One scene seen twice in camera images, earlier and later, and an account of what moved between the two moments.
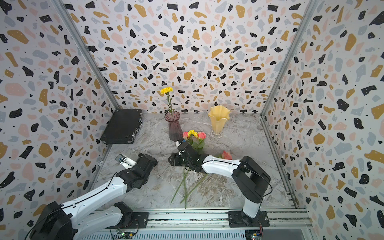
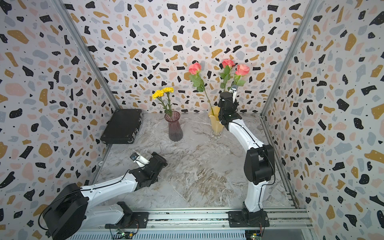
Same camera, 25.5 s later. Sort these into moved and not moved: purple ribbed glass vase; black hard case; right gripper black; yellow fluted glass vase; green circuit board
Moved: right gripper black
Not moved: green circuit board; yellow fluted glass vase; black hard case; purple ribbed glass vase
